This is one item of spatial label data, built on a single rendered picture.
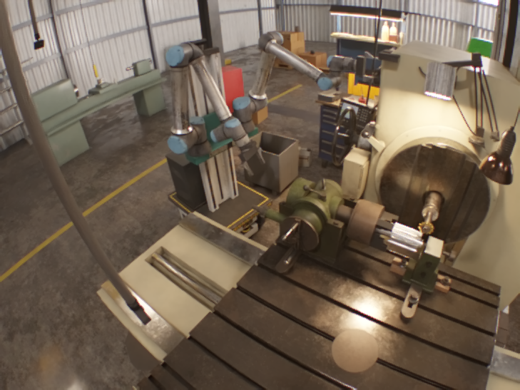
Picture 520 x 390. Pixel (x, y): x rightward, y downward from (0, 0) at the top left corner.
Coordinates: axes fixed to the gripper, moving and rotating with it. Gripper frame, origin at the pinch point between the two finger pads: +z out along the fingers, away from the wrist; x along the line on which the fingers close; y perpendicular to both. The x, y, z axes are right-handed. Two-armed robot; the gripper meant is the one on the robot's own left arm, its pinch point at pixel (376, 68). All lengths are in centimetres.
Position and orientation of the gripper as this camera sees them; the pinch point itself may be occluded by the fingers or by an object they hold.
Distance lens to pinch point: 195.2
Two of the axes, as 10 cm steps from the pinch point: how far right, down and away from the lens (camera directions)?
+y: 5.9, -5.3, 6.1
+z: 8.1, 3.2, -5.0
